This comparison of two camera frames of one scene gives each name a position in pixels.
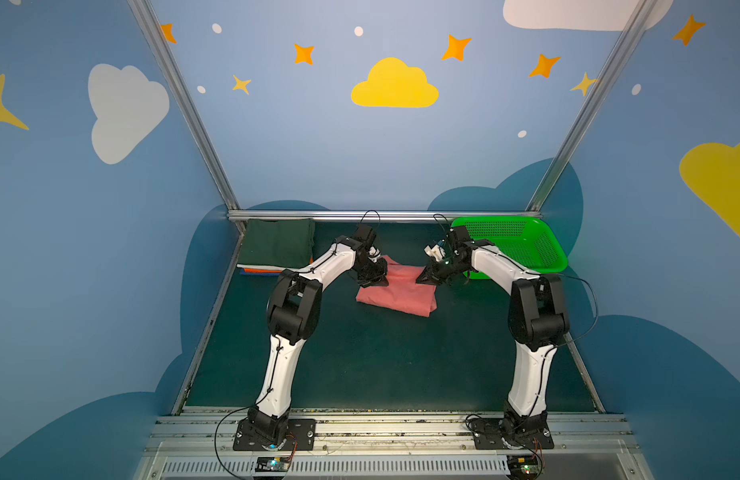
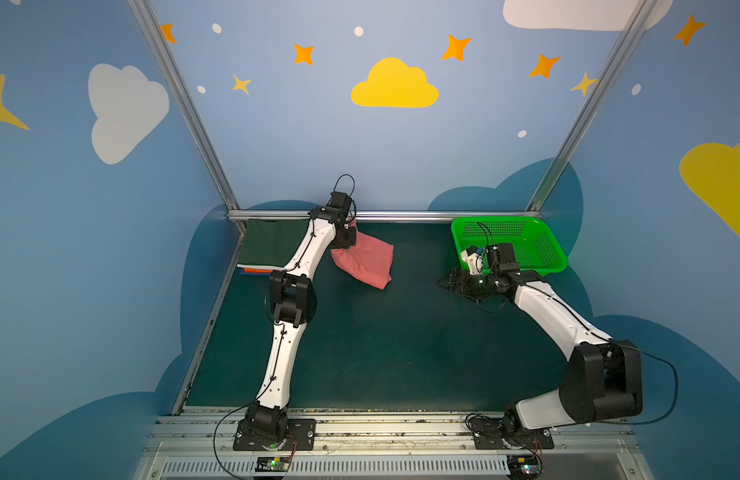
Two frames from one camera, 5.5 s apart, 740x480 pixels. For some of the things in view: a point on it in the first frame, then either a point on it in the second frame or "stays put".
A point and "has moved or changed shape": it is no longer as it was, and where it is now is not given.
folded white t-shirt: x=261 y=267 stays put
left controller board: x=272 y=464 stays put
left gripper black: x=373 y=274 → x=346 y=234
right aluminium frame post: x=559 y=174 stays put
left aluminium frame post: x=153 y=34 stays put
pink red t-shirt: x=403 y=292 has moved or changed shape
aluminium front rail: x=392 y=445 stays put
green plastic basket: x=524 y=240 stays put
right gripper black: x=436 y=271 → x=463 y=282
